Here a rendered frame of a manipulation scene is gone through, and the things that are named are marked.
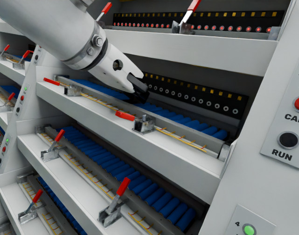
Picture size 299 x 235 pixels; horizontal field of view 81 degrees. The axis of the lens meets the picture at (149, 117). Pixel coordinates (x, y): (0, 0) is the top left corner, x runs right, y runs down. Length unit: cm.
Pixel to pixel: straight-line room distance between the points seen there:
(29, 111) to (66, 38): 46
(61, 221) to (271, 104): 57
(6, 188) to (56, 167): 29
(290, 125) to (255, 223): 12
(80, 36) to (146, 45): 14
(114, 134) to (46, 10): 22
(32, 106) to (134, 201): 47
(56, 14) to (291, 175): 33
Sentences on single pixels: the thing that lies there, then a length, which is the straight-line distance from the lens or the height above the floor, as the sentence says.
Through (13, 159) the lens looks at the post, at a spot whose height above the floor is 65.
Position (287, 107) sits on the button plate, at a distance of 26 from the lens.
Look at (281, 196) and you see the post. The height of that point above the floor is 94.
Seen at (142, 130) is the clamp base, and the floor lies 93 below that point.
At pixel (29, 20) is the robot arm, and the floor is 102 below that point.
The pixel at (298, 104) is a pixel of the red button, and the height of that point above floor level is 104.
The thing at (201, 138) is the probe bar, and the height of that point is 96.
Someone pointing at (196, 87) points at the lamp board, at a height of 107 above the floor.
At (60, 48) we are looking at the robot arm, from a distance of 29.
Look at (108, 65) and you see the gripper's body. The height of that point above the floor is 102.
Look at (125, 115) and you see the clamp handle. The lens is 28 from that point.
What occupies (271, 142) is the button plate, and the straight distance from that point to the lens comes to 25.
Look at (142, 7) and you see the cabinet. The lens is 76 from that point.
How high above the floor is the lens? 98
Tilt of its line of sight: 3 degrees down
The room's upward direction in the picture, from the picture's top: 21 degrees clockwise
